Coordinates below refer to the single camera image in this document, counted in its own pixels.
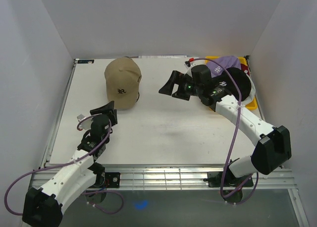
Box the yellow plastic tray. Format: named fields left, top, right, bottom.
left=205, top=57, right=258, bottom=110

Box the purple baseball cap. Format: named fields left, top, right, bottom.
left=206, top=56, right=241, bottom=77

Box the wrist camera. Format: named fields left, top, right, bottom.
left=184, top=58, right=195, bottom=68
left=76, top=114, right=92, bottom=131

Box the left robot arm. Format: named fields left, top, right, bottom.
left=22, top=101, right=117, bottom=227

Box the beige baseball cap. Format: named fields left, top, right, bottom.
left=104, top=57, right=142, bottom=110

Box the white baseball cap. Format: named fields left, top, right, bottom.
left=242, top=75, right=256, bottom=106

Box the dark red baseball cap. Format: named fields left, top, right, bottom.
left=241, top=64, right=250, bottom=76

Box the aluminium frame rail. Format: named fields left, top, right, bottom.
left=27, top=166, right=298, bottom=192

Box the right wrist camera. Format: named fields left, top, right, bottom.
left=184, top=58, right=195, bottom=68

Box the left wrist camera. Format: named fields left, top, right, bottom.
left=76, top=114, right=92, bottom=131

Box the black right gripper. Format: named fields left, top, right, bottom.
left=158, top=71, right=202, bottom=102

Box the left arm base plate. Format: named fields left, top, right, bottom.
left=104, top=172, right=121, bottom=188

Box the dark label sticker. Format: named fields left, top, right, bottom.
left=77, top=59, right=94, bottom=64

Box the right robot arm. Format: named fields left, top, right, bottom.
left=158, top=64, right=292, bottom=186

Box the black baseball cap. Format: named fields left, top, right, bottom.
left=214, top=67, right=252, bottom=102

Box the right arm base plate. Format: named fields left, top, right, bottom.
left=203, top=171, right=254, bottom=187

